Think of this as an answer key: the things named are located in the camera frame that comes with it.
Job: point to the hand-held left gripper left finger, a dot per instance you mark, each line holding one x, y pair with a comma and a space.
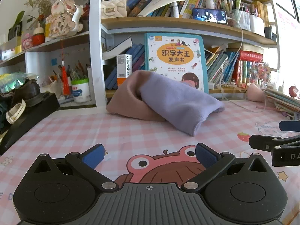
93, 155

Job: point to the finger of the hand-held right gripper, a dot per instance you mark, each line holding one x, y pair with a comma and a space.
289, 126
260, 141

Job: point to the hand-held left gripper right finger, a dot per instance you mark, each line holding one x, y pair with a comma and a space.
206, 155

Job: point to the pink and purple sweater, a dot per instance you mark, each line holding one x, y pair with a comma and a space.
164, 98

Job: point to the stack of picture books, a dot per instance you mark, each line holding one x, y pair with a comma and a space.
283, 100

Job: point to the pink checked tablecloth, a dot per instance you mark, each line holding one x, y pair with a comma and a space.
70, 126

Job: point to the pink plush toy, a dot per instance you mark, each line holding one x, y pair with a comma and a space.
255, 93

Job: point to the candy bouquet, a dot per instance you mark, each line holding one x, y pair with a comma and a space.
259, 71

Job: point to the white jar with green rim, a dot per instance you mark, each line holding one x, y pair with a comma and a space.
80, 91

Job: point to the black case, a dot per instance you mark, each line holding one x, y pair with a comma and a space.
35, 117

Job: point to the red tassel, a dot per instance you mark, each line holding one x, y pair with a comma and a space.
65, 79

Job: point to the bunch of pens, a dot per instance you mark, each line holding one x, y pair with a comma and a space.
75, 71

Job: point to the row of colourful books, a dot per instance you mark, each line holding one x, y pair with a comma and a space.
220, 63

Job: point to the white wristwatch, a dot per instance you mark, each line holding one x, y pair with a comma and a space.
16, 111

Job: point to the white and orange box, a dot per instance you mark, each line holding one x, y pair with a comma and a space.
124, 65

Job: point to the white wooden bookshelf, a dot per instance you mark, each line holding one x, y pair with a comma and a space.
95, 51

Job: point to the children's picture book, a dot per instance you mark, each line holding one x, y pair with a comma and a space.
173, 54

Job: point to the white storage container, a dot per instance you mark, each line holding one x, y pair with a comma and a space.
256, 23

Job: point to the row of blue books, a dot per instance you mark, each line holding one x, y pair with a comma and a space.
136, 56

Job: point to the shiny green wrapping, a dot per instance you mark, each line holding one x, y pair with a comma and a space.
14, 80

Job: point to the red round figurine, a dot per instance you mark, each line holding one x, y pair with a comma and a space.
38, 37

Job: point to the plush cat ornament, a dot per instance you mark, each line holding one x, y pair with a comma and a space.
61, 18

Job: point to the white quilted handbag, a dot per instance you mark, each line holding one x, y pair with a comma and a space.
113, 8

